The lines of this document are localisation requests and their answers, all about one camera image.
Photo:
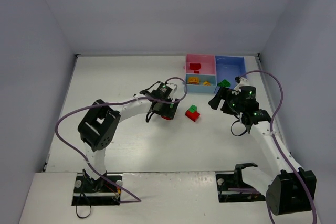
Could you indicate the red green lego stack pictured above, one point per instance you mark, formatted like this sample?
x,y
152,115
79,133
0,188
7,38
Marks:
x,y
192,113

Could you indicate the yellow rounded lego brick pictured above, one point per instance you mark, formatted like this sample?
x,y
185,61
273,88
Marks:
x,y
193,81

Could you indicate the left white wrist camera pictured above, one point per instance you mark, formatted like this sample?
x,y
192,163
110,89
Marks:
x,y
171,88

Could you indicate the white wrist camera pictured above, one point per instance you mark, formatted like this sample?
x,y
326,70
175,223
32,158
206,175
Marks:
x,y
240,82
171,88

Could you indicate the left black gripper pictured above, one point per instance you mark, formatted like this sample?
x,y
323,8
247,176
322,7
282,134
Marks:
x,y
169,112

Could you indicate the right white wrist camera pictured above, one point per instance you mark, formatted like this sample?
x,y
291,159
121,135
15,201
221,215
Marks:
x,y
240,82

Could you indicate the dark blue container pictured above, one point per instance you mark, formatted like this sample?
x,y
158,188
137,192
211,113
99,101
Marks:
x,y
228,68

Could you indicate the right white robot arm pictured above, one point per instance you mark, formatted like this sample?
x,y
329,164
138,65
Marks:
x,y
289,188

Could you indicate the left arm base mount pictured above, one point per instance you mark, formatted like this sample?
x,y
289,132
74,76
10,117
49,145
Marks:
x,y
88,192

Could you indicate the small yellow lego brick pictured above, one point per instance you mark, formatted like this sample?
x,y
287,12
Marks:
x,y
206,83

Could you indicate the green square lego brick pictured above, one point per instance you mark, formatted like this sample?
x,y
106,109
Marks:
x,y
224,83

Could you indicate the flower lego stack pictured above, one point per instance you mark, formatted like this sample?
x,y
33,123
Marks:
x,y
168,111

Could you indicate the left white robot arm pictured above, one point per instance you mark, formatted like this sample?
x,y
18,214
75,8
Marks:
x,y
99,125

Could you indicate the pink container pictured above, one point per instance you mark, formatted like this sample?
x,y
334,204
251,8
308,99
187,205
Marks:
x,y
208,65

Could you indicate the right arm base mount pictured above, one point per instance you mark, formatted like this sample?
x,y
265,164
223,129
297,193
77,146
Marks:
x,y
230,191

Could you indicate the light blue container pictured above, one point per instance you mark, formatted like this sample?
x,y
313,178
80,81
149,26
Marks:
x,y
201,88

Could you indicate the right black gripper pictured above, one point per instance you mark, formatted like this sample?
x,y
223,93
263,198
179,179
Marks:
x,y
223,98

